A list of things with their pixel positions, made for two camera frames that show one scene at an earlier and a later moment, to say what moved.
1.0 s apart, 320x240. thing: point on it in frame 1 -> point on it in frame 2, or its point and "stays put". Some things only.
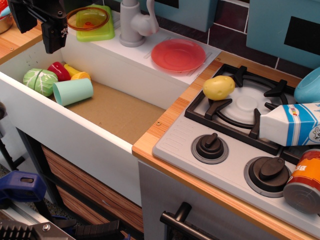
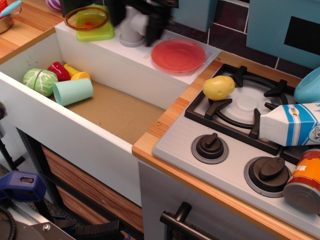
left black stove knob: [209, 147] stays put
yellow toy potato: [218, 87] stays put
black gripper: [25, 13] -> [159, 13]
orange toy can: [301, 193] stays put
